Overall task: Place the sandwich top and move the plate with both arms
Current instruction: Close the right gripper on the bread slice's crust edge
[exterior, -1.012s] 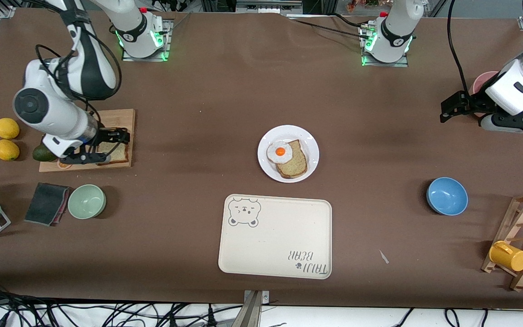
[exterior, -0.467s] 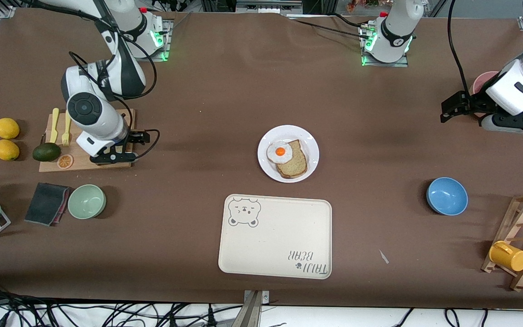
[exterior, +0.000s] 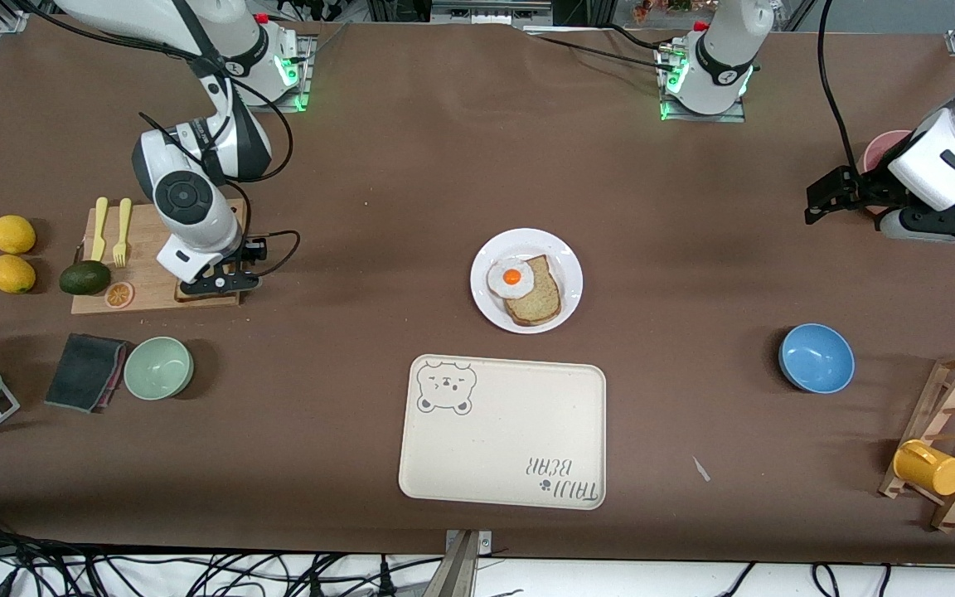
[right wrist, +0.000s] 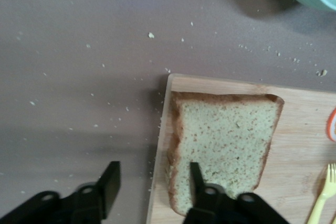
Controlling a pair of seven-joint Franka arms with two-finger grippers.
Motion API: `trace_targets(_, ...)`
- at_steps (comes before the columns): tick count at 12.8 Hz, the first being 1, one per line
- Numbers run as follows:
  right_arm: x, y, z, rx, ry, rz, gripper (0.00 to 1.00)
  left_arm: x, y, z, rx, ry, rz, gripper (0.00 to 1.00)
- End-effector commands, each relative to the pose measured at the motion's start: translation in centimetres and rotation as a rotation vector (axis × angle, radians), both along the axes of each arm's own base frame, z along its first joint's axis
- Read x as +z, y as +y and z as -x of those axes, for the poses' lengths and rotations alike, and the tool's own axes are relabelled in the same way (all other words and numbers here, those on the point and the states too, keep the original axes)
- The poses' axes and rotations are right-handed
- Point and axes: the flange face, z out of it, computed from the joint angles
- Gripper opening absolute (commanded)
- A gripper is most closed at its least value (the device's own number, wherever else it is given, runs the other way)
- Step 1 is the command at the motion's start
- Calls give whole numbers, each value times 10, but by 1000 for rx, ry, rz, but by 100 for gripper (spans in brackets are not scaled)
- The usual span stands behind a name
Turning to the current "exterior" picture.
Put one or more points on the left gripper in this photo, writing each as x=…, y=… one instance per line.
x=869, y=189

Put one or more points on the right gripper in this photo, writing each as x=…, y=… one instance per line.
x=250, y=250

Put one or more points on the white round plate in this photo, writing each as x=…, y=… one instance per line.
x=564, y=278

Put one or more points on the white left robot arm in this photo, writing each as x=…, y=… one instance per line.
x=722, y=50

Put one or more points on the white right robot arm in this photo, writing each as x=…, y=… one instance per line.
x=187, y=199

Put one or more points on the wooden cutting board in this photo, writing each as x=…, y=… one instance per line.
x=150, y=249

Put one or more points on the pink bowl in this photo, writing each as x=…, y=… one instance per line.
x=879, y=149

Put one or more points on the yellow plastic fork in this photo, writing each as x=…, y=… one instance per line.
x=123, y=228

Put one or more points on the orange slice toy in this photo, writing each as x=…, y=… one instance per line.
x=119, y=295

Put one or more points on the yellow plastic knife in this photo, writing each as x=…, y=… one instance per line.
x=99, y=228

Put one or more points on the dark green avocado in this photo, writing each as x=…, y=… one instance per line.
x=84, y=278

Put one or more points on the pale green bowl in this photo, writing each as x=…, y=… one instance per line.
x=158, y=368

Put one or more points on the metal peeler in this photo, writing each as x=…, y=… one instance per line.
x=79, y=250

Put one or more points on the pink folded cloth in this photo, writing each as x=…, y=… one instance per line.
x=118, y=369

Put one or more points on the dark grey folded cloth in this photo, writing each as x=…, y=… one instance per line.
x=79, y=371

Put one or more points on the blue bowl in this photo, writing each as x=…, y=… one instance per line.
x=816, y=358

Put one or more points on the yellow lemon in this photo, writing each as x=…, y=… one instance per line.
x=12, y=274
x=13, y=234

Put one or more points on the wooden peg rack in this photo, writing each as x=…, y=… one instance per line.
x=954, y=431

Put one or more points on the yellow mug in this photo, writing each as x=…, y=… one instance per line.
x=929, y=468

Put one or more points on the white paper scrap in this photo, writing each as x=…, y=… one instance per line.
x=701, y=469

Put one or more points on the fried egg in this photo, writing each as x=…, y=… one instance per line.
x=511, y=278

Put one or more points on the cream tray with bear print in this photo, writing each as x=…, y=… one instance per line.
x=502, y=431

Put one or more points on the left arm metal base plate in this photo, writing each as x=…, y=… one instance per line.
x=668, y=108

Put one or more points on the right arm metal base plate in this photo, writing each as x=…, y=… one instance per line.
x=305, y=70

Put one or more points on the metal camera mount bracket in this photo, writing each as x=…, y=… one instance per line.
x=462, y=568

